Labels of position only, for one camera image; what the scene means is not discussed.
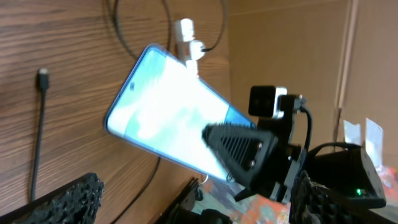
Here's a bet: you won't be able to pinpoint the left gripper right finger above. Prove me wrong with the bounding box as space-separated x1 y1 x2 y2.
289 171 392 224

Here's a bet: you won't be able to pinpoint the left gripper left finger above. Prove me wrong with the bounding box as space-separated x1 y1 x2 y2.
1 173 104 224

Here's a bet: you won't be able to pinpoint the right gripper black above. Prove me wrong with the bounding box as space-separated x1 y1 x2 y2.
202 95 308 204

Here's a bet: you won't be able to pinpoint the Samsung Galaxy smartphone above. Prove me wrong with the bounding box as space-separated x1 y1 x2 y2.
104 44 252 182

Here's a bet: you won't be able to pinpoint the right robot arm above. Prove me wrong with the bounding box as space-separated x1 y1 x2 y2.
202 95 386 208

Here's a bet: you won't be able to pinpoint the white charger plug adapter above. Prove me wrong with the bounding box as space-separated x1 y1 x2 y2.
188 40 205 60

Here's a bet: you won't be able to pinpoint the white tape strips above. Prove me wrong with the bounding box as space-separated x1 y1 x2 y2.
343 118 384 170

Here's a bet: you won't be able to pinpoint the cardboard backdrop panel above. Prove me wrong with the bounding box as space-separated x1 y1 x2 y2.
229 0 397 166

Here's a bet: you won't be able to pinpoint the white power strip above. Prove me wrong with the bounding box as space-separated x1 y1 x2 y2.
174 18 198 77

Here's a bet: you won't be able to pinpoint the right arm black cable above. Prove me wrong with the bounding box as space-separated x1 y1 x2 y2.
298 104 363 156

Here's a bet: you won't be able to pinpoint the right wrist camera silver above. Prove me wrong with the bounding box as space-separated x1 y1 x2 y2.
248 86 287 119

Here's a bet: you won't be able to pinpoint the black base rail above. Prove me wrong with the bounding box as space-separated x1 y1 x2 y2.
154 177 234 224

